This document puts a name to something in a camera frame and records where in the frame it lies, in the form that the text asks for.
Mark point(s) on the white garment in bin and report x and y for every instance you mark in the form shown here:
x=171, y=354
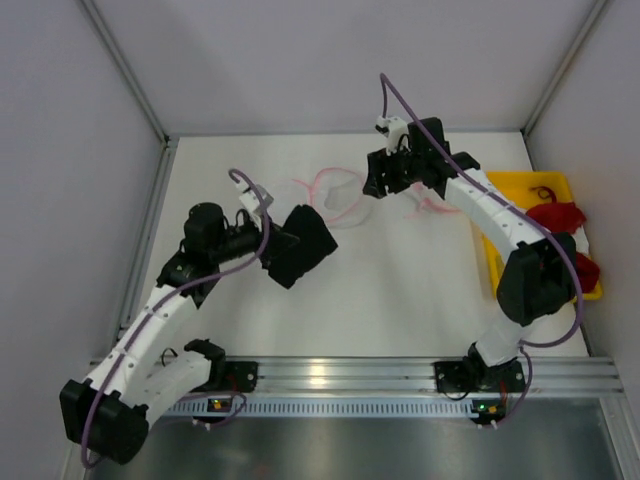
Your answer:
x=581, y=240

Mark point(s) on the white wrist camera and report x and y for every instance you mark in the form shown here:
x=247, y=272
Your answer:
x=395, y=130
x=255, y=201

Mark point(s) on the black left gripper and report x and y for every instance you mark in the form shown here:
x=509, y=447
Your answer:
x=279, y=245

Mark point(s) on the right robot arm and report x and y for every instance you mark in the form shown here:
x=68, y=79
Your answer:
x=539, y=275

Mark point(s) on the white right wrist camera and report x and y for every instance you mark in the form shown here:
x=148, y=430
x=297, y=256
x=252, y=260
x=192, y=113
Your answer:
x=395, y=130

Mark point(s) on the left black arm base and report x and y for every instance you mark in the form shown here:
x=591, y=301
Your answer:
x=232, y=376

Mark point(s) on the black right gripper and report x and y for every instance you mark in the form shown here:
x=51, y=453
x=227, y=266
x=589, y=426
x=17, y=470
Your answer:
x=392, y=170

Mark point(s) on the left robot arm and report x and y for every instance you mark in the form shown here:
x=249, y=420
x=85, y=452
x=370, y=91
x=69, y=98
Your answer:
x=110, y=413

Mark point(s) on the aluminium front rail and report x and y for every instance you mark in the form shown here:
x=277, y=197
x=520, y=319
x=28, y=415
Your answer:
x=549, y=376

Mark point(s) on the white pink-trimmed laundry bag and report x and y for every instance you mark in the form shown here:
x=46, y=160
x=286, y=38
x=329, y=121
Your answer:
x=425, y=201
x=336, y=194

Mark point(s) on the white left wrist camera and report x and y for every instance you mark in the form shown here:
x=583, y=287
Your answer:
x=255, y=201

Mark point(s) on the black bra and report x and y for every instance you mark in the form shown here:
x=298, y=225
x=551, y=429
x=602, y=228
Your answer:
x=316, y=243

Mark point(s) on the perforated cable duct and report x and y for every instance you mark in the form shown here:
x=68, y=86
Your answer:
x=326, y=408

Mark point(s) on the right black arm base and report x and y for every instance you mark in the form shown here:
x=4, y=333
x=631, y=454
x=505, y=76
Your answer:
x=459, y=378

